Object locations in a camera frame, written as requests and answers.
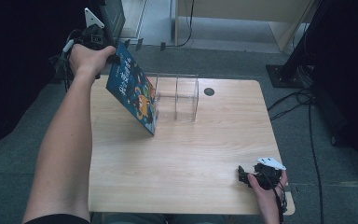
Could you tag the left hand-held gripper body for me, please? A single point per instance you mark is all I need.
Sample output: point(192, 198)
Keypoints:
point(93, 35)

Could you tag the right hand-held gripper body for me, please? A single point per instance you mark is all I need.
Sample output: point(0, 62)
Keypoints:
point(268, 177)

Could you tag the blue picture book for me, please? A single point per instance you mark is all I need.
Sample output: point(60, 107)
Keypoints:
point(133, 90)

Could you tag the clear acrylic book rack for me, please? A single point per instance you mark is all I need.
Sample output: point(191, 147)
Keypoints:
point(180, 98)

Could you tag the person's right hand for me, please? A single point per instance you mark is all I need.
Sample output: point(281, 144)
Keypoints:
point(267, 199)

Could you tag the person's left hand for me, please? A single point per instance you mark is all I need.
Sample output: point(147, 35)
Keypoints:
point(88, 60)

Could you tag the black floor tape piece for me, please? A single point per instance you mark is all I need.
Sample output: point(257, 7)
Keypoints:
point(162, 46)
point(127, 43)
point(139, 44)

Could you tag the black monitor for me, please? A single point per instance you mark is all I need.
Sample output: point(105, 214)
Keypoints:
point(113, 15)

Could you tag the black curtain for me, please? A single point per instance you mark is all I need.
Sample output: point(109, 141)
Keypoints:
point(351, 77)
point(15, 62)

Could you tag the black metal stand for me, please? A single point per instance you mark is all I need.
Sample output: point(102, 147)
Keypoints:
point(292, 65)

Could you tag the light wooden cabinet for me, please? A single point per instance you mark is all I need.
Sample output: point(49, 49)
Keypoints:
point(239, 9)

